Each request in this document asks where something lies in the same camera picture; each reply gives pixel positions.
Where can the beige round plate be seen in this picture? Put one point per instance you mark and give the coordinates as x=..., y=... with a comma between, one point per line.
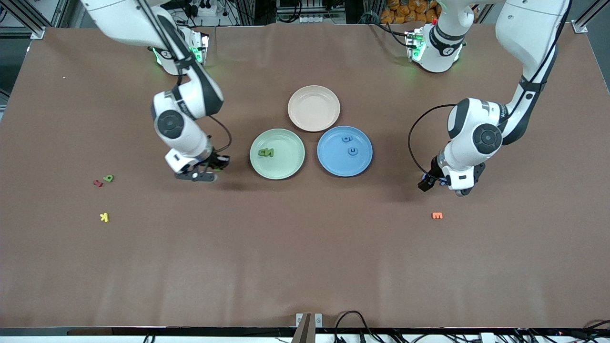
x=314, y=108

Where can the small metal clamp bracket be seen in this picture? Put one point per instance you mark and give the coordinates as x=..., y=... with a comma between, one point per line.
x=318, y=320

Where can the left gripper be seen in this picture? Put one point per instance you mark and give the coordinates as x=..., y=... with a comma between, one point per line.
x=434, y=172

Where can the black table edge strip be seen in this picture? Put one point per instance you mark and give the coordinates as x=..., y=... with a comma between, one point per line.
x=143, y=331

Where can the white power strip with plugs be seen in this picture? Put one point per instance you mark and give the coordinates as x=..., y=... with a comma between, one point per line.
x=209, y=9

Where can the blue round plate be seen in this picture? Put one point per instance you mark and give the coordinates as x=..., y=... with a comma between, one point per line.
x=340, y=166

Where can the aluminium frame rail with bracket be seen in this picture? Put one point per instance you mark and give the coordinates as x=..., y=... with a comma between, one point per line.
x=580, y=27
x=38, y=33

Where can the brown upright post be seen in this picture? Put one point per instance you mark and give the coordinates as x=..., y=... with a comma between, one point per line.
x=304, y=331

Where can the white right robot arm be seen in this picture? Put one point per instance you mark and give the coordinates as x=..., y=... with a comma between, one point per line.
x=171, y=124

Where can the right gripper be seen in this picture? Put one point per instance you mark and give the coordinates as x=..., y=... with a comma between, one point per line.
x=216, y=161

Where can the green round plate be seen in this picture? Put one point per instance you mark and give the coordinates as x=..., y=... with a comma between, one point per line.
x=281, y=166

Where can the long white socket strip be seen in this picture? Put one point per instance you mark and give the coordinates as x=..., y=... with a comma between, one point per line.
x=324, y=19

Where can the brown table cover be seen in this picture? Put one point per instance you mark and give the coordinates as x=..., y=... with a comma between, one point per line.
x=305, y=247

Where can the orange bags pile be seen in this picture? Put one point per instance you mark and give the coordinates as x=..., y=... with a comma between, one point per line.
x=405, y=12

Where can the yellow foam letter K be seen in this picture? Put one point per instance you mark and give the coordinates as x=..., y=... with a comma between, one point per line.
x=104, y=217

